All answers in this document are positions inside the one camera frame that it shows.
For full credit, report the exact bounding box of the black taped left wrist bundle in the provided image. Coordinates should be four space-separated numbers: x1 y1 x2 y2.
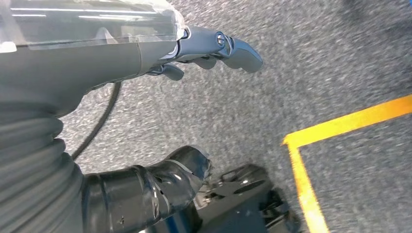
81 145 214 233

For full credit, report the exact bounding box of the yellow floor tape square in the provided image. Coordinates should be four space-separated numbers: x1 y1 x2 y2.
281 94 412 233

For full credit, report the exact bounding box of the black robot lower body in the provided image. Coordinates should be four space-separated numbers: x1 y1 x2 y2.
138 163 302 233

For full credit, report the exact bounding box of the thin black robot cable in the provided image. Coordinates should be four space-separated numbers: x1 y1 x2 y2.
70 82 122 161

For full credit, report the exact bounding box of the clear plastic left hand cover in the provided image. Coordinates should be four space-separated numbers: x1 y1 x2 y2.
0 0 187 50

